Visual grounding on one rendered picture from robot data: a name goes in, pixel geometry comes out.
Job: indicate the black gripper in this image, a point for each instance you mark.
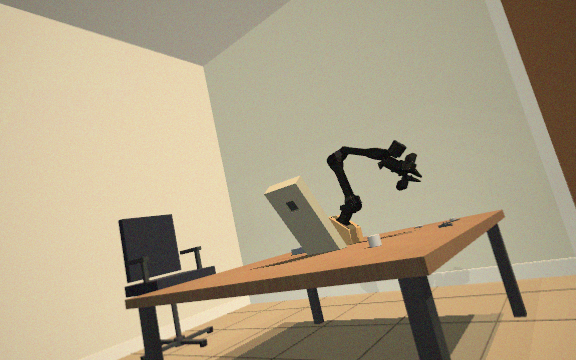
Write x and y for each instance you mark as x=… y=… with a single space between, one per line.
x=403 y=183

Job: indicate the small grey cylinder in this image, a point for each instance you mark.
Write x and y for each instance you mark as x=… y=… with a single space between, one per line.
x=374 y=240

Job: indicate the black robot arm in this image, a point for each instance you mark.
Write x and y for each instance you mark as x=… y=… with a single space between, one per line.
x=335 y=162

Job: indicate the beige service panel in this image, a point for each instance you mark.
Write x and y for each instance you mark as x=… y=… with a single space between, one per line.
x=304 y=217

